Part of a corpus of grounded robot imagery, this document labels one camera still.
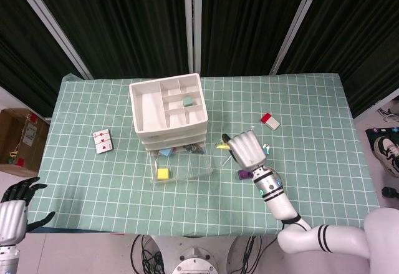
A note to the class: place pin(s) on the clear drawer with yellow cube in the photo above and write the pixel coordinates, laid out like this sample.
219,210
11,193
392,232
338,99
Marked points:
187,168

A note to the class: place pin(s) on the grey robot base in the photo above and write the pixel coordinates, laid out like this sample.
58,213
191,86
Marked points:
194,261

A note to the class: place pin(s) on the aluminium frame post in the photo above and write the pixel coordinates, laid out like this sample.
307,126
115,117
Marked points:
50,21
296,24
191,21

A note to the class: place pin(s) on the small green cube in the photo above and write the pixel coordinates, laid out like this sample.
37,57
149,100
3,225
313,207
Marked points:
187,101

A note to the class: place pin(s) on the dark metal clip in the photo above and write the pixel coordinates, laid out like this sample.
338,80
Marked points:
193,148

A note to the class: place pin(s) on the purple building brick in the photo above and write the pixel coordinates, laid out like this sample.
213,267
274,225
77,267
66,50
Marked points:
244,175

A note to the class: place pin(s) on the green checked tablecloth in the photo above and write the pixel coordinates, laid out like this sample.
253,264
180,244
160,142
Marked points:
156,205

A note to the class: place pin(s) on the playing card deck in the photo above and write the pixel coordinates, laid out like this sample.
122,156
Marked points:
103,142

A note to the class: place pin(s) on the cardboard box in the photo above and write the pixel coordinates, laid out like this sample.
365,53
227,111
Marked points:
18,136

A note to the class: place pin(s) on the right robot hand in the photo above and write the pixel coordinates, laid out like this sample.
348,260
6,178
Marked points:
247,150

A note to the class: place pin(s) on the black and white sneaker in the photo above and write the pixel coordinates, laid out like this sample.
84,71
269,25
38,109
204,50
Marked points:
388,152

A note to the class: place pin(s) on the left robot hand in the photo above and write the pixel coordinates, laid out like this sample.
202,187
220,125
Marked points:
11,221

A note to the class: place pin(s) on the yellow cube block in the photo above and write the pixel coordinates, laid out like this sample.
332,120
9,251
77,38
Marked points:
163,173

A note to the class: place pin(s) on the yellow corn cob toy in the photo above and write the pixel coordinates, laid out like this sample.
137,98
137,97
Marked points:
222,146

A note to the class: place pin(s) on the white thin stick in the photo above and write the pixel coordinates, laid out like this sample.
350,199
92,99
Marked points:
227,161

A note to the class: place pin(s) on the red and white block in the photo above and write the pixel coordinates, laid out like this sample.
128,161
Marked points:
270,121

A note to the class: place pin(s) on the blue toy block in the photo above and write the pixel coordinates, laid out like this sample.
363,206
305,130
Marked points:
166,152

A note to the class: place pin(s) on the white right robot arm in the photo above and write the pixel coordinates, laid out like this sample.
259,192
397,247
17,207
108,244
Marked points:
327,236

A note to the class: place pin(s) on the black curtain panel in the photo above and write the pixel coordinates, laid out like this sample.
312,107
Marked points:
22,52
124,21
358,37
249,21

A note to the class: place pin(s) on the white plastic drawer cabinet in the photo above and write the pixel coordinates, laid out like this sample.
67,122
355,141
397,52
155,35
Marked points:
146,115

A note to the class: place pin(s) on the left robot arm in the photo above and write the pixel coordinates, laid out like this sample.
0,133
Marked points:
7,260

